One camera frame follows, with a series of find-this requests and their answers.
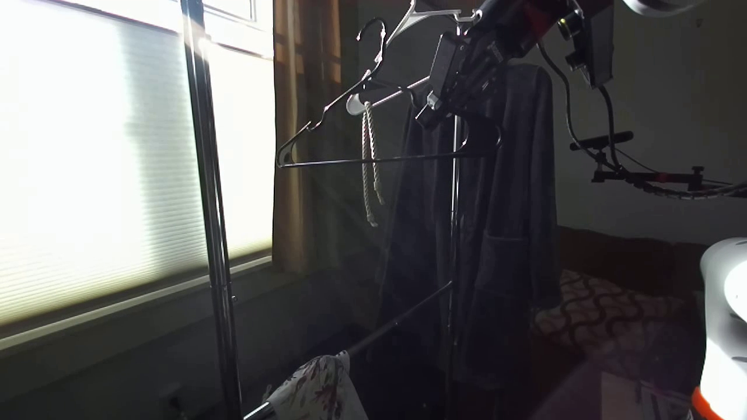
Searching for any dark grey bathrobe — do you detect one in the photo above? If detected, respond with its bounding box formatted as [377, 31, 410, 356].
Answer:
[382, 62, 557, 390]

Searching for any wrist mounted camera box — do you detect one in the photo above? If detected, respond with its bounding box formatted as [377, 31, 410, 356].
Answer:
[567, 0, 614, 86]

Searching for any tan window curtain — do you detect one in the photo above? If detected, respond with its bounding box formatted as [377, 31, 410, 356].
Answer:
[270, 0, 346, 275]

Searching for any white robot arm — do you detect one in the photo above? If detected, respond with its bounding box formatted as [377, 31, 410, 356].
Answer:
[437, 0, 747, 420]

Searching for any floral white cloth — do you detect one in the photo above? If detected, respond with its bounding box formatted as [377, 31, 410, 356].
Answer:
[268, 352, 368, 420]

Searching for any patterned red rug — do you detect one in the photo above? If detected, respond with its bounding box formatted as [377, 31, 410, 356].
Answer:
[533, 271, 683, 355]

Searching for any metal clothes rack frame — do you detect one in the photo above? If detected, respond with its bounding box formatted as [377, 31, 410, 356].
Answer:
[178, 0, 468, 420]

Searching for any camera on black boom arm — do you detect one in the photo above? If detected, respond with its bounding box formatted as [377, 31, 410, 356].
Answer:
[570, 130, 747, 199]

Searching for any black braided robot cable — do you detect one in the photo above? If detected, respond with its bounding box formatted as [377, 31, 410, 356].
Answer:
[537, 38, 747, 199]

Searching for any white clothes hanger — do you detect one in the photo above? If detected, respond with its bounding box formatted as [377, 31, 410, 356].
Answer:
[346, 0, 460, 227]

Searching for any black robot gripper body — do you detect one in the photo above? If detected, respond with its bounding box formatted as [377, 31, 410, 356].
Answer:
[422, 0, 571, 125]

